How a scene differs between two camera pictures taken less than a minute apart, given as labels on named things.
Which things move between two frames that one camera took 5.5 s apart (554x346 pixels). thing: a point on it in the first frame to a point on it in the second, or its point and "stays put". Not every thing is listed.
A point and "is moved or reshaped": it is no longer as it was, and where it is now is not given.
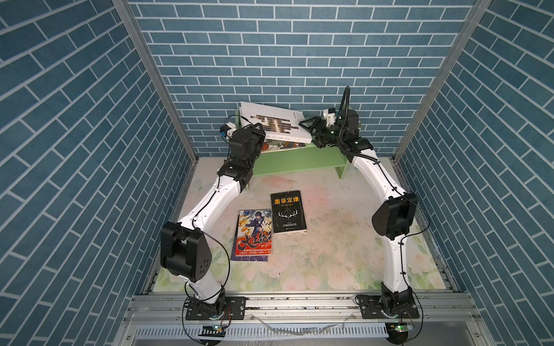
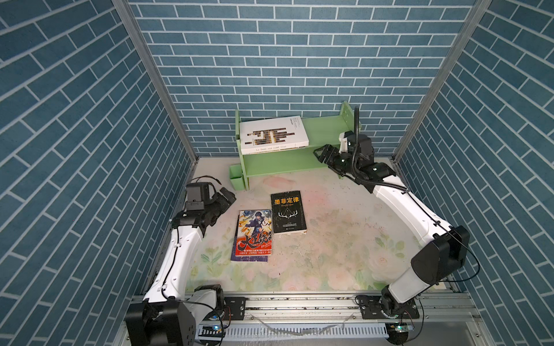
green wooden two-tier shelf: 308,158 stays put
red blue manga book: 254,235 stays put
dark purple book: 256,258 stays put
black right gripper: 319,122 to 328,148
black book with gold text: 288,213 stays put
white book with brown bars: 281,124 is moved or reshaped
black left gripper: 255,132 to 223,203
